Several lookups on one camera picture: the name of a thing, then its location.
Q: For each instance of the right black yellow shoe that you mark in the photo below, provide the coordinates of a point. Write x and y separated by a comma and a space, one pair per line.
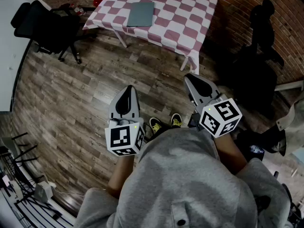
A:
177, 120

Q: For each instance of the person's left forearm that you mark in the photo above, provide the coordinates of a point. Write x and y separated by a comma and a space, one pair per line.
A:
121, 174

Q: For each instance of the white metal bar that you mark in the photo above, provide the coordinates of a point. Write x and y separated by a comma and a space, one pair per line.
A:
289, 85

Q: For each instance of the person's right forearm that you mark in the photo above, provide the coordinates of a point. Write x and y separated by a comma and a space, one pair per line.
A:
229, 153

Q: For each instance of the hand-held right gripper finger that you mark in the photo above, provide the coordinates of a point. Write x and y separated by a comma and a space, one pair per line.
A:
188, 87
213, 89

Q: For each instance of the clear water bottle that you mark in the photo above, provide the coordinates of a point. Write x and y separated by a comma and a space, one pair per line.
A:
256, 148

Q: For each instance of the white folding table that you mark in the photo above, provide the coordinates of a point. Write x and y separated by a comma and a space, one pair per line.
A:
121, 40

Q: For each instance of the dark green hardcover book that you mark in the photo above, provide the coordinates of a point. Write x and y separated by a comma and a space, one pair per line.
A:
141, 14

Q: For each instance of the red white checkered tablecloth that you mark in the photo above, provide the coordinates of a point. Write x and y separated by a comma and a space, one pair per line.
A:
175, 20

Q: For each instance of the black mesh office chair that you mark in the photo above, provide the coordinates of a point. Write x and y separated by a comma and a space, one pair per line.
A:
47, 30

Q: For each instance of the black padded office chair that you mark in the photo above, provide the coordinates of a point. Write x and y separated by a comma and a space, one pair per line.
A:
249, 79

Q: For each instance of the white desk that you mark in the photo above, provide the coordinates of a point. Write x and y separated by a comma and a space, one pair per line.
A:
9, 44

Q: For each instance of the grey hooded sweatshirt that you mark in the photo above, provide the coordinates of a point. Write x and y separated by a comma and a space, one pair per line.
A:
185, 174

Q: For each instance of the black yellow shoe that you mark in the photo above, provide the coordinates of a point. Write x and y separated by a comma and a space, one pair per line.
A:
177, 120
155, 126

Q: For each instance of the grey power box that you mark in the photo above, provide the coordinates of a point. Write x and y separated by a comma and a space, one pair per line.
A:
42, 191

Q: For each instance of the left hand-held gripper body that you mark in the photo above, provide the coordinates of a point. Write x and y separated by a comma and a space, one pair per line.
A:
120, 139

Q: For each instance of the left black yellow shoe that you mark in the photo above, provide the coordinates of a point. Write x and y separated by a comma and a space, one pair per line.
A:
155, 126

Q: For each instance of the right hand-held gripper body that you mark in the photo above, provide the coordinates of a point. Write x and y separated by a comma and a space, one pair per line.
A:
221, 117

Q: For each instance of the beige jacket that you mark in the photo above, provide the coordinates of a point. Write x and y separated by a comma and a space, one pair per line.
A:
294, 127

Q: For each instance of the grey chair with black legs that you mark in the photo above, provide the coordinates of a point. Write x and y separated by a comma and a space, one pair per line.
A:
28, 148

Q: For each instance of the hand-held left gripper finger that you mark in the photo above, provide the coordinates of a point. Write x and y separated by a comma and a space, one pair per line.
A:
135, 103
112, 109

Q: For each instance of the red white canister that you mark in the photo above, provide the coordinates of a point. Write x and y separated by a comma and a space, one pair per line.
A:
78, 9

